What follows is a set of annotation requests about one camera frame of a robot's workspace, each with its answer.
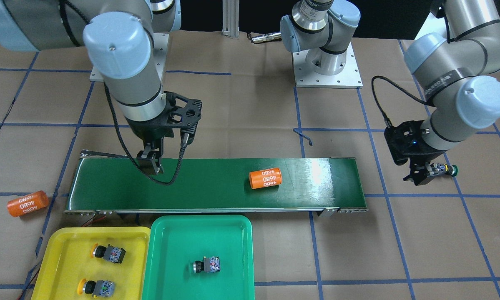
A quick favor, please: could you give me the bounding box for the yellow push button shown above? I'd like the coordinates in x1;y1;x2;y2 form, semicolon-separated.
91;244;126;264
76;278;115;298

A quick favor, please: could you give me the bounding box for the yellow plastic tray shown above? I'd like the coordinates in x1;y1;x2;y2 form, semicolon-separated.
31;226;151;300

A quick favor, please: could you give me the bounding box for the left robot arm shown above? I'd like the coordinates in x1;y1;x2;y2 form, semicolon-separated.
280;0;500;185

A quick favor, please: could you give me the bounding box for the green plastic tray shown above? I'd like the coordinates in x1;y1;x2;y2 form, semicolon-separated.
142;215;255;300

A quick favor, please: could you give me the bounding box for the green conveyor belt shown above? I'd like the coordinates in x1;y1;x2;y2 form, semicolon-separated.
64;151;368;214

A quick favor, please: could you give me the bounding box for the green mushroom push button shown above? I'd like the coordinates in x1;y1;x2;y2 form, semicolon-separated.
192;256;221;274

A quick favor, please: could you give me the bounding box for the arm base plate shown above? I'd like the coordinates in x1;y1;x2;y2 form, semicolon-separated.
292;44;364;89
89;33;170;83

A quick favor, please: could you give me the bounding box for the orange cylinder marked 4680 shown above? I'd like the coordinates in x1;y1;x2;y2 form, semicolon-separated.
249;167;282;189

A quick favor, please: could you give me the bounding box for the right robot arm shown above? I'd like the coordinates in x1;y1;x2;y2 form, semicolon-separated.
0;0;201;175

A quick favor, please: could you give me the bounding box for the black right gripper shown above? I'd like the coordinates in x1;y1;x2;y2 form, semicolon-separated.
128;92;203;175

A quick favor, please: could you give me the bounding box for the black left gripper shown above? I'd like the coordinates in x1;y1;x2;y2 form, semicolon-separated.
384;121;444;186

